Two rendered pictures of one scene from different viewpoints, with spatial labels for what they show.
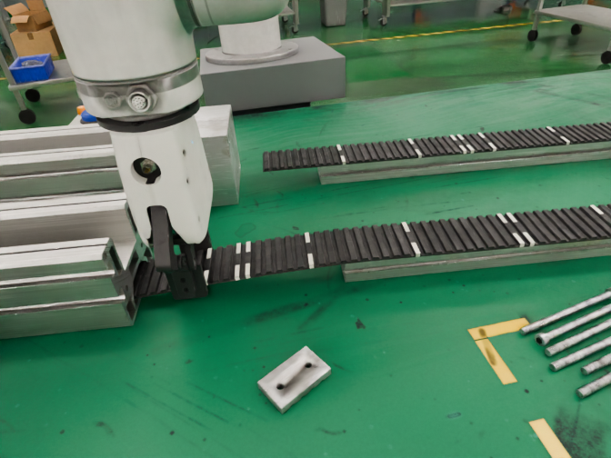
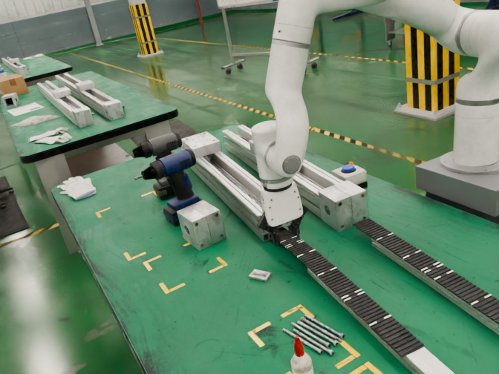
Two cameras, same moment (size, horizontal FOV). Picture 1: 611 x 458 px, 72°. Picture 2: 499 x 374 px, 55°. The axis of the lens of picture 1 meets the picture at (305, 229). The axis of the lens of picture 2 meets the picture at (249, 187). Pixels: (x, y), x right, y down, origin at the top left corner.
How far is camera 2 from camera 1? 1.04 m
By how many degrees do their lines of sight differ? 64
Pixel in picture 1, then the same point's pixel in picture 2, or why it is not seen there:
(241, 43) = (456, 155)
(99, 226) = not seen: hidden behind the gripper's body
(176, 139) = (269, 196)
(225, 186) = (335, 222)
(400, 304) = (304, 287)
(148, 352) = (256, 249)
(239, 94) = (432, 184)
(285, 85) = (457, 191)
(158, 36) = (266, 172)
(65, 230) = not seen: hidden behind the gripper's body
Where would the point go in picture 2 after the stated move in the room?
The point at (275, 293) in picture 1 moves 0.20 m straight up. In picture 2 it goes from (292, 260) to (281, 191)
